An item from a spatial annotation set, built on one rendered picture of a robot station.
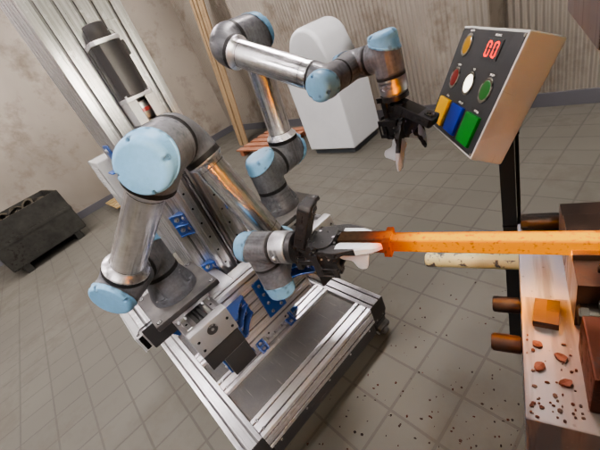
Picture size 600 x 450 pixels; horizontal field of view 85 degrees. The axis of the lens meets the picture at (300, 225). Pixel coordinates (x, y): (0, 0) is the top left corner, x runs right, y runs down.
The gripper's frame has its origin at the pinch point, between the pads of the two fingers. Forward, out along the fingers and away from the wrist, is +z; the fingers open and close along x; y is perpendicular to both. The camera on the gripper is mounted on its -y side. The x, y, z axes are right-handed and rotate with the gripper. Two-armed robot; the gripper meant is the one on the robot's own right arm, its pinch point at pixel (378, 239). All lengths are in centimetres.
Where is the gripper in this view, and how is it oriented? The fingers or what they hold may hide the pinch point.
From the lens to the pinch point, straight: 62.6
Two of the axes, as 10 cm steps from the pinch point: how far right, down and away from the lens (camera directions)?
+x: -4.2, 6.0, -6.8
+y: 3.4, 8.0, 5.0
